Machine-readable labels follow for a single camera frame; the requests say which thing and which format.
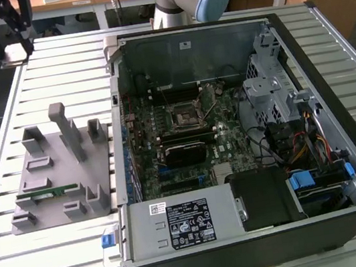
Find small blue plastic tab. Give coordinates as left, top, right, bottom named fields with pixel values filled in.
left=343, top=161, right=355, bottom=179

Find blue disk carrier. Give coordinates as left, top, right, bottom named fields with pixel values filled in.
left=287, top=169, right=316, bottom=193

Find blue case latch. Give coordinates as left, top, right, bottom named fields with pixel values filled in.
left=100, top=232, right=116, bottom=250

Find round coin cell battery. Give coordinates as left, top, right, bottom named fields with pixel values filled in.
left=213, top=80, right=226, bottom=97

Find silver power supply unit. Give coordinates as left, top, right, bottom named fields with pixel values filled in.
left=113, top=186, right=248, bottom=264

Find orange yellow power wires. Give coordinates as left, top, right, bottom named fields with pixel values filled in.
left=284, top=106, right=336, bottom=173

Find long black expansion slot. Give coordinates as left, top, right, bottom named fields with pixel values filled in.
left=159, top=176, right=201, bottom=194

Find green RAM stick white label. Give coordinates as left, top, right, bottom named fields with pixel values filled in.
left=15, top=181, right=83, bottom=204

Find black PC case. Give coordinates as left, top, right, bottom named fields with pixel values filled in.
left=74, top=0, right=356, bottom=267

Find grey parts rack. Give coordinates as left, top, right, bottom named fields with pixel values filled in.
left=0, top=95, right=124, bottom=237

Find black graphics card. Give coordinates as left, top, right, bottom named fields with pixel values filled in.
left=162, top=139, right=209, bottom=171

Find silver finned heat sink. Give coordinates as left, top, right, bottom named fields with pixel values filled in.
left=212, top=161, right=237, bottom=186

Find silver metal drive cage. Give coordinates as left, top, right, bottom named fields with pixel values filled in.
left=235, top=28, right=304, bottom=129

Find silver metal brace bar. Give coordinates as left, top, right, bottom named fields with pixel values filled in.
left=306, top=94, right=351, bottom=170

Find silver CPU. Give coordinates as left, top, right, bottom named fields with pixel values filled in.
left=0, top=41, right=31, bottom=70

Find green motherboard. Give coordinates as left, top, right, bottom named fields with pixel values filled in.
left=117, top=74, right=264, bottom=204

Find black plastic fan shroud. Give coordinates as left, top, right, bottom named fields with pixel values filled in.
left=223, top=161, right=307, bottom=234

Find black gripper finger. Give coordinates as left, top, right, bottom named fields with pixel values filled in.
left=0, top=0, right=39, bottom=62

